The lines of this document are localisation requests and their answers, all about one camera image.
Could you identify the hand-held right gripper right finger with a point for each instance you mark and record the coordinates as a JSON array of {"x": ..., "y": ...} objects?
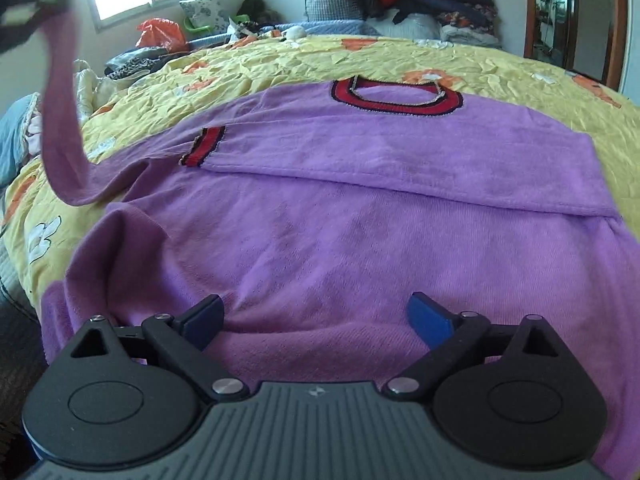
[{"x": 429, "y": 322}]

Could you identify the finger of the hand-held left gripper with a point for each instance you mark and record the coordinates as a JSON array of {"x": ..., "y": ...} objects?
[{"x": 50, "y": 6}]

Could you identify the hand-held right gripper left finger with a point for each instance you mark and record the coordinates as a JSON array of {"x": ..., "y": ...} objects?
[{"x": 206, "y": 321}]

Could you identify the purple sweater with red trim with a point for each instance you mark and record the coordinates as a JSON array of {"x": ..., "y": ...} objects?
[{"x": 325, "y": 240}]

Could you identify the dark blue floral clothes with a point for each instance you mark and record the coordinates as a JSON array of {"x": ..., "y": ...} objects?
[{"x": 465, "y": 10}]

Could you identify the cream quilt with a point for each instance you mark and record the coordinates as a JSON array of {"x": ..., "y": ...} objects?
[{"x": 97, "y": 80}]

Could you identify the leopard print cloth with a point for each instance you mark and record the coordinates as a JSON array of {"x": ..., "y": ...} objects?
[{"x": 137, "y": 62}]

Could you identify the orange plastic bag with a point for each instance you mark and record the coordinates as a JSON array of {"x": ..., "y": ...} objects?
[{"x": 160, "y": 32}]

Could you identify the light blue cloth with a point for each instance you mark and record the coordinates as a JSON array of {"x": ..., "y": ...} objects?
[{"x": 15, "y": 135}]

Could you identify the green plastic item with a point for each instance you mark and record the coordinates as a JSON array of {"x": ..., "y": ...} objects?
[{"x": 191, "y": 27}]

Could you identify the grey flower print pillow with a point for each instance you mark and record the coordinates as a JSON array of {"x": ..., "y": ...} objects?
[{"x": 205, "y": 10}]

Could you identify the dark green bag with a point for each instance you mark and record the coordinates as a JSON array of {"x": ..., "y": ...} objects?
[{"x": 255, "y": 10}]

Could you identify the white plush ball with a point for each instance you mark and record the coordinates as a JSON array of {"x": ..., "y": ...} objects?
[{"x": 295, "y": 33}]

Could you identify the yellow floral bedspread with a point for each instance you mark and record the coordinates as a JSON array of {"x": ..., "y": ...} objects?
[{"x": 300, "y": 60}]

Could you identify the blue quilt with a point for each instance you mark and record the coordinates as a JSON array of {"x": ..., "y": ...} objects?
[{"x": 325, "y": 27}]

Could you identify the grey white folded bedding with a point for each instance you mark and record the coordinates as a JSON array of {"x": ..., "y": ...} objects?
[{"x": 415, "y": 25}]

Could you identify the wooden framed mirror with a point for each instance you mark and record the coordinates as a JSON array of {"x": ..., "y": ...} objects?
[{"x": 595, "y": 15}]

